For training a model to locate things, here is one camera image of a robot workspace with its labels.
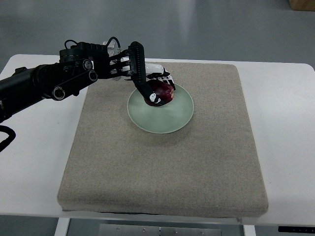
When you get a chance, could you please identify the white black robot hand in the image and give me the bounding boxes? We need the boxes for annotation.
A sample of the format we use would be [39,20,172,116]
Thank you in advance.
[110,55,177,107]

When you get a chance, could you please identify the dark red apple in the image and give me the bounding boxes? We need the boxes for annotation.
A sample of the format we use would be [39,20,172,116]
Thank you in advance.
[144,80,174,107]

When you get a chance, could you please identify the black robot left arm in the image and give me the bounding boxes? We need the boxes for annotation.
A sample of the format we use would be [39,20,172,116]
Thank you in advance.
[0,37,145,122]

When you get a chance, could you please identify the light green plate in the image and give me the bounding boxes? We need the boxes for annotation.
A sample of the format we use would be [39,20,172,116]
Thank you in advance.
[127,85,194,134]

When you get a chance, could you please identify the clear square floor socket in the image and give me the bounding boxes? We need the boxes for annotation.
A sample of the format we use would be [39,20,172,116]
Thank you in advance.
[102,40,116,51]

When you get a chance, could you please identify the beige fabric cushion mat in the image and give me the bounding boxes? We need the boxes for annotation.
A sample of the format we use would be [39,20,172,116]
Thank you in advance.
[57,62,268,218]

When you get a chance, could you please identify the white table leg left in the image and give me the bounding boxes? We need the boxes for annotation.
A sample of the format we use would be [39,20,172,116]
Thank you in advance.
[54,218,70,236]

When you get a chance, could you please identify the white table leg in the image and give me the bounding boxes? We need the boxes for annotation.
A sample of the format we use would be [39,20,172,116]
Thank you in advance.
[54,218,70,236]
[243,225,256,236]

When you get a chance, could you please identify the brown cardboard box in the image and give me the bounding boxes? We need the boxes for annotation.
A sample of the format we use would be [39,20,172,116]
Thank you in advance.
[289,0,315,11]

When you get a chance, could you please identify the white table leg right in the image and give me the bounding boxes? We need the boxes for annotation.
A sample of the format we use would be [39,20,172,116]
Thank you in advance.
[243,225,256,236]

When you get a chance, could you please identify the black table control panel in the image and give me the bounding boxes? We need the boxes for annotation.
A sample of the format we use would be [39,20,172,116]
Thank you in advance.
[278,226,315,234]

